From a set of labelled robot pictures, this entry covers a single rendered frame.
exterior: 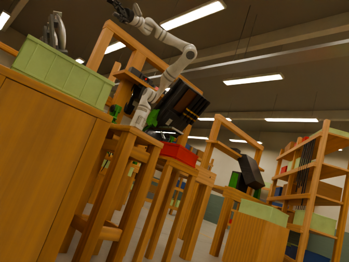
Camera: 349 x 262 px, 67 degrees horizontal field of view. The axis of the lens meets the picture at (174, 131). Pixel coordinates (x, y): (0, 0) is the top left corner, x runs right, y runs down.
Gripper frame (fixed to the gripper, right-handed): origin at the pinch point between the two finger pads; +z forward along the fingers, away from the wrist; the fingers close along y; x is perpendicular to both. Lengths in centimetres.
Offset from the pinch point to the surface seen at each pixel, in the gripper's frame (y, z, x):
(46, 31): -0.5, 19.2, -30.3
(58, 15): -1.8, 20.8, -16.9
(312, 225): -204, -309, -26
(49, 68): -33, 32, -21
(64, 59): -29.2, 26.4, -16.8
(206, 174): -91, -148, -63
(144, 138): -60, -34, -35
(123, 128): -51, -23, -40
